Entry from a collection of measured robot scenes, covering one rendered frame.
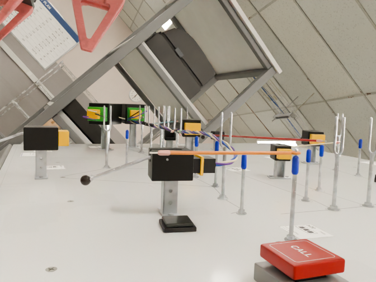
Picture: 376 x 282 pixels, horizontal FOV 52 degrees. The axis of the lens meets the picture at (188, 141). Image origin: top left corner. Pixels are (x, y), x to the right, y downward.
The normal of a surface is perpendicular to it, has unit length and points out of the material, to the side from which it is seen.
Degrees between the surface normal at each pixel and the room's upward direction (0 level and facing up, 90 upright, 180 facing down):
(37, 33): 90
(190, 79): 90
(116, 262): 48
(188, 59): 90
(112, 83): 90
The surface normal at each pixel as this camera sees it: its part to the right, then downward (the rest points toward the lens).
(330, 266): 0.36, 0.11
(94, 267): 0.04, -0.99
